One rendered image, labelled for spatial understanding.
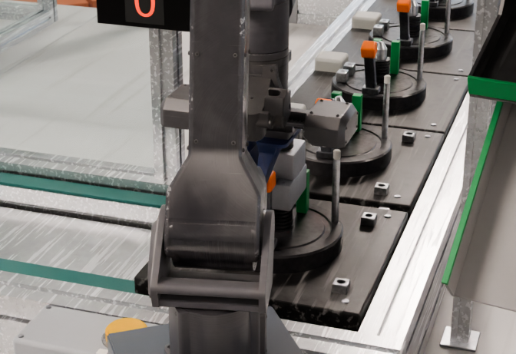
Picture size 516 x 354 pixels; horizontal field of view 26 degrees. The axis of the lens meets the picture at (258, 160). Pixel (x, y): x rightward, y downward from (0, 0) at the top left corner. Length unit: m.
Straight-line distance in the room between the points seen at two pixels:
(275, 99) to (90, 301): 0.30
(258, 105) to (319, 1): 1.37
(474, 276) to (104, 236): 0.48
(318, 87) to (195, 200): 0.91
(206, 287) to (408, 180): 0.63
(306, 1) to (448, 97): 0.77
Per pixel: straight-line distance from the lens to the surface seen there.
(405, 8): 1.79
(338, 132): 1.04
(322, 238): 1.20
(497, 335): 1.30
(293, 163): 1.16
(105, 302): 1.16
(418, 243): 1.27
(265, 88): 1.03
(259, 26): 1.03
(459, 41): 1.94
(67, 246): 1.36
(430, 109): 1.62
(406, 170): 1.41
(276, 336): 0.90
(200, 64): 0.79
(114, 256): 1.32
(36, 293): 1.17
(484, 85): 1.03
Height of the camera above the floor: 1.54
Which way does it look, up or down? 23 degrees down
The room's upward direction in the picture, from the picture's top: straight up
